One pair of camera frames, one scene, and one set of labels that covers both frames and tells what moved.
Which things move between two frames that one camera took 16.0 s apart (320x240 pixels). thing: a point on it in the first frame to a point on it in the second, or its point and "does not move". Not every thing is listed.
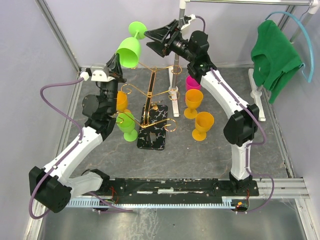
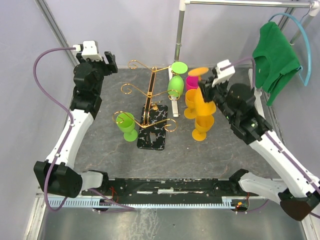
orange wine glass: [122, 101] to [202, 108]
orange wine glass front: [204, 121] does not move
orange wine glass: [193, 98] does not move
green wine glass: [128, 50] to [175, 84]
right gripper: [159, 34] to [206, 88]
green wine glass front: [126, 124] does not move
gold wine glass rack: [151, 133] does not move
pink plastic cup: [191, 83] does not move
